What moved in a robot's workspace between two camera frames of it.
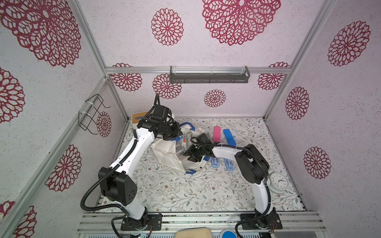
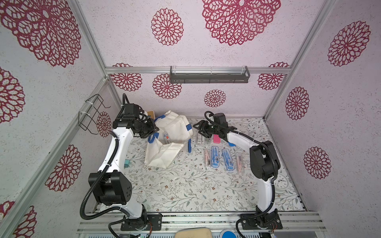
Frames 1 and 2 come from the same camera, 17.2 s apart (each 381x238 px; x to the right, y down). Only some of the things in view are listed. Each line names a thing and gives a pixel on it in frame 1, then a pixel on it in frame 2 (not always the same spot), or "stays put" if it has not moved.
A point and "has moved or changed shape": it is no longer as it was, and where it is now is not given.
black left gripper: (177, 132) → (154, 129)
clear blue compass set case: (215, 162) stays put
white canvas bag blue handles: (175, 148) has moved or changed shape
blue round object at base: (229, 234) stays put
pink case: (217, 134) stays put
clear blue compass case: (229, 164) stays put
